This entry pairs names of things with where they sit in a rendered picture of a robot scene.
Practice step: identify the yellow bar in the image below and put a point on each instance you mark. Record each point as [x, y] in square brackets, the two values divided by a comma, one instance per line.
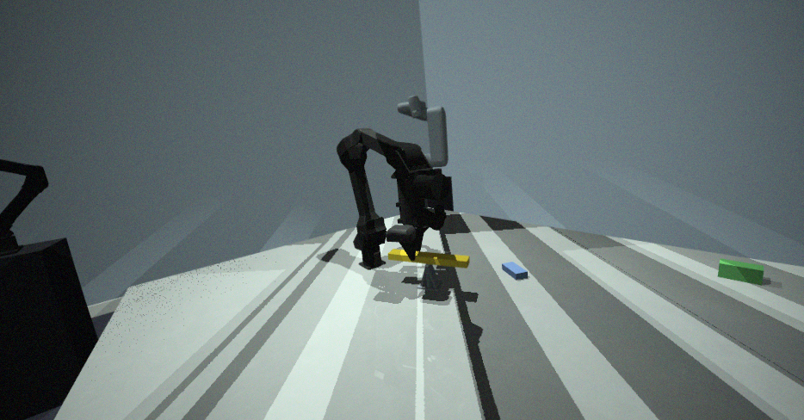
[431, 258]

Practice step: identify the blue rectangular block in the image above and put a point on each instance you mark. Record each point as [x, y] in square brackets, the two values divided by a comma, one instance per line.
[514, 270]

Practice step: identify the green triangular prism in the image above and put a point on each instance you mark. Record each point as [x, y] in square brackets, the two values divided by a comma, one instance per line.
[741, 271]

